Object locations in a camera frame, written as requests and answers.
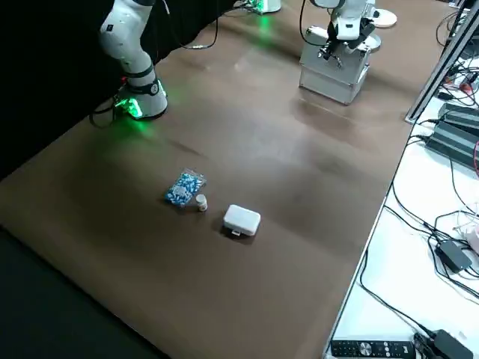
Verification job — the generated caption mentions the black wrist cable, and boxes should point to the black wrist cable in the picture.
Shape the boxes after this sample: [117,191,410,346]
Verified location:
[298,0,330,44]

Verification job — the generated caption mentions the bag of blue white capsules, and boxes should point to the bag of blue white capsules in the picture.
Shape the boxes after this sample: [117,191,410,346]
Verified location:
[162,168,208,208]

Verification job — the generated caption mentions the gray round plate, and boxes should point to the gray round plate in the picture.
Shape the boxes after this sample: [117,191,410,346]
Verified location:
[359,35,383,52]

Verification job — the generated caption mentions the black power adapter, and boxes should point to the black power adapter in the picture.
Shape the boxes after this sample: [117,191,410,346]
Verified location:
[413,328,475,359]
[436,239,473,273]

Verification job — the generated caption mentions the black ribbed power box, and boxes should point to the black ribbed power box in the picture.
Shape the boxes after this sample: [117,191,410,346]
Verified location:
[438,102,479,126]
[426,118,479,170]

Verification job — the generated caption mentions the aluminium frame post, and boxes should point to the aluminium frame post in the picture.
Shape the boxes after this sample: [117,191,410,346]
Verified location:
[405,0,479,123]

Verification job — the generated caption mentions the white round plate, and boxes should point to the white round plate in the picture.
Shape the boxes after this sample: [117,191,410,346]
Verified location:
[371,9,397,28]

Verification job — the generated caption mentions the silver aluminium medical kit case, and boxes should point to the silver aluminium medical kit case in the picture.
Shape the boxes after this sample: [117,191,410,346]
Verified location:
[298,25,373,105]

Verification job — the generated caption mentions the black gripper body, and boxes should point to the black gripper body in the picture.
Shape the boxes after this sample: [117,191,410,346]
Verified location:
[323,37,352,53]

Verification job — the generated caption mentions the white plastic pill box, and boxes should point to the white plastic pill box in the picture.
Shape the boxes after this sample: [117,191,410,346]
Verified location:
[222,203,262,238]

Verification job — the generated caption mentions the black hanging arm cable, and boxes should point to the black hanging arm cable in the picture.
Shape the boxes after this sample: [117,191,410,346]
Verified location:
[162,0,263,49]

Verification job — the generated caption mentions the black remote control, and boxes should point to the black remote control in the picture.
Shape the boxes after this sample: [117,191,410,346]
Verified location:
[330,338,417,358]

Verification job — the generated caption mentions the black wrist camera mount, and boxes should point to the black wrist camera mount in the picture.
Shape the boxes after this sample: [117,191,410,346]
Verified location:
[358,20,377,41]

